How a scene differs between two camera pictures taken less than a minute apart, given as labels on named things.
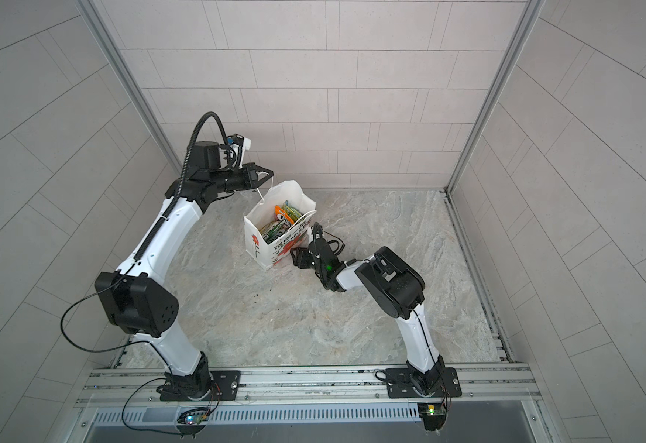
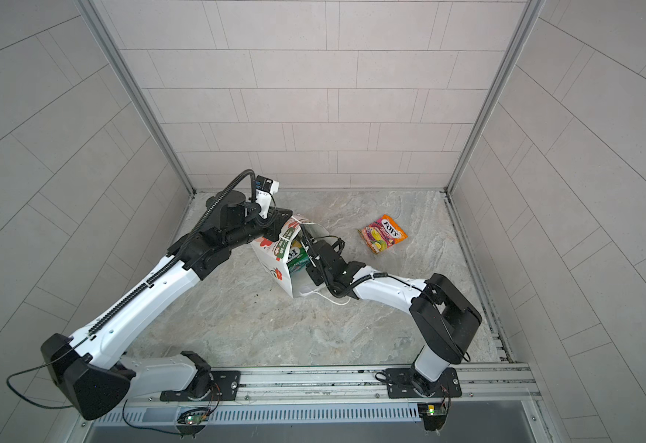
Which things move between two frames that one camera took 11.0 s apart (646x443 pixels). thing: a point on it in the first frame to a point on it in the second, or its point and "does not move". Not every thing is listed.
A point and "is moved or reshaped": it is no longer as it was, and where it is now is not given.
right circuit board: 433,413 does not move
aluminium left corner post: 97,16 does not move
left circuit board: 195,417 does not move
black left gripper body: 233,180 to 251,228
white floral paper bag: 279,250 is moved or reshaped
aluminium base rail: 482,384 does not move
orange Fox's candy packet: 281,214 is moved or reshaped
